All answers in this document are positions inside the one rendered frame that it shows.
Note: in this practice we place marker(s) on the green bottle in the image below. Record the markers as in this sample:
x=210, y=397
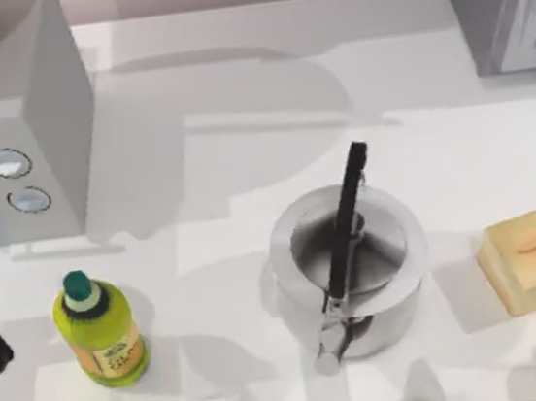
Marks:
x=106, y=335

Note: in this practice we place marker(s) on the small microwave knob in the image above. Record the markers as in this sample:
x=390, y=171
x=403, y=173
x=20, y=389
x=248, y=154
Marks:
x=29, y=198

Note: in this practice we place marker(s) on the large microwave knob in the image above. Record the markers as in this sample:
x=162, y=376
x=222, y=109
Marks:
x=8, y=162

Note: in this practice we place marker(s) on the square bread loaf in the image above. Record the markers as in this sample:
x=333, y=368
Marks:
x=534, y=260

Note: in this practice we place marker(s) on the pale microwave oven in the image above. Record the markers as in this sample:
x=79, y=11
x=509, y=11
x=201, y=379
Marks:
x=18, y=118

